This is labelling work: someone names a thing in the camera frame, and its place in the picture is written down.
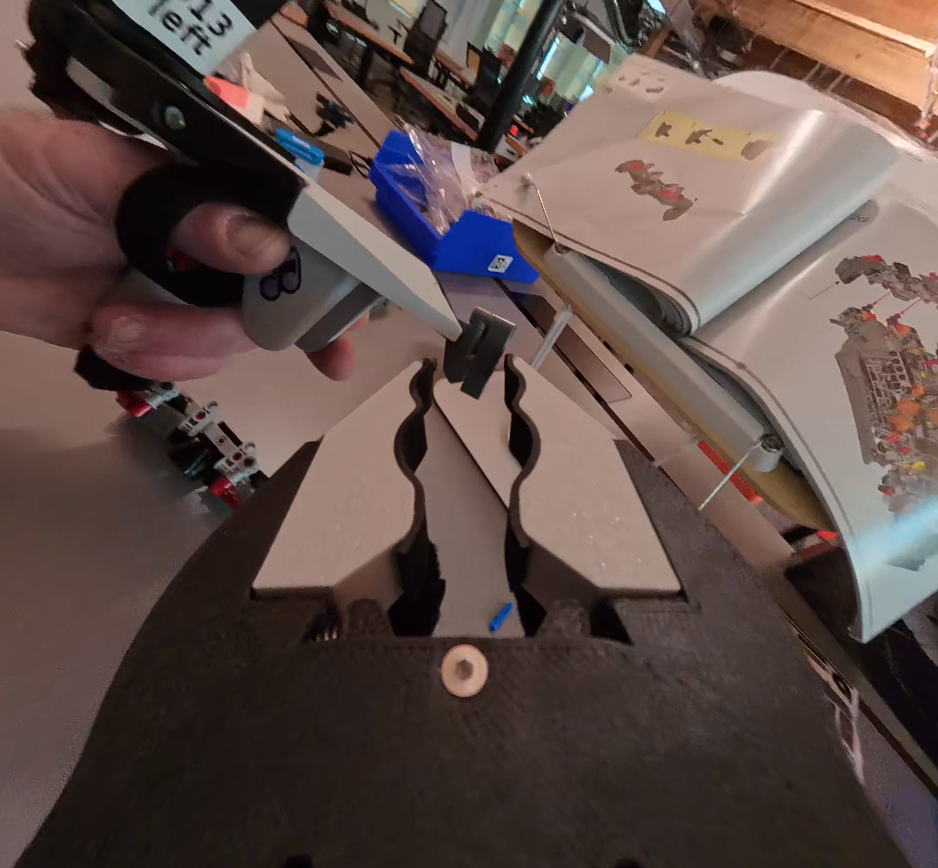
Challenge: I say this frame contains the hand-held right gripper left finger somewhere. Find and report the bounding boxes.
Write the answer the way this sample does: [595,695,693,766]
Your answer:
[251,358,447,638]

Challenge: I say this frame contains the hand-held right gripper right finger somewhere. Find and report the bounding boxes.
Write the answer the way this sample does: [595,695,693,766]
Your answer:
[503,353,684,638]

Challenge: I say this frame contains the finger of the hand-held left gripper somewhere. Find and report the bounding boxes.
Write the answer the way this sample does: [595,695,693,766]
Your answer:
[286,181,464,343]

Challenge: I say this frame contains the dark grey lego piece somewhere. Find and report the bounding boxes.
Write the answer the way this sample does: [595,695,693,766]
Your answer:
[442,305,518,401]

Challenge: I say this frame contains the grey and red lego assembly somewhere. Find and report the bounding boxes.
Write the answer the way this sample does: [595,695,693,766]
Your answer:
[113,379,266,511]

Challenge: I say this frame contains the lego instruction booklet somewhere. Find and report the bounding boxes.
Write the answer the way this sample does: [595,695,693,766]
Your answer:
[475,67,938,643]

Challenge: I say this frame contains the person's left hand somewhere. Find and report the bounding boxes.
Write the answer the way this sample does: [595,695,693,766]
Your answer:
[0,109,367,384]

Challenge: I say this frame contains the blue lidded clear box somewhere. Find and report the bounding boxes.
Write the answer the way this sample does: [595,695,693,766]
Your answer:
[276,128,326,181]

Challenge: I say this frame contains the clear plastic bags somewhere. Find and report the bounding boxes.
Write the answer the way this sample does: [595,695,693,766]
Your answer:
[399,126,507,237]

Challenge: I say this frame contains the blue plastic bin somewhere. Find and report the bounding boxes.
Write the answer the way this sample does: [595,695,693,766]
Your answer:
[368,130,541,284]

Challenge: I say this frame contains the orange plastic object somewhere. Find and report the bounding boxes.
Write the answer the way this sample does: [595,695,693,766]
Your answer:
[692,439,840,546]

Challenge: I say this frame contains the white book stand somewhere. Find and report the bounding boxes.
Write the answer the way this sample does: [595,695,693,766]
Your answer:
[432,172,840,535]

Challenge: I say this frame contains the black metal pole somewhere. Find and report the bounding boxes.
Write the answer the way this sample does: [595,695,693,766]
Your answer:
[475,0,605,152]

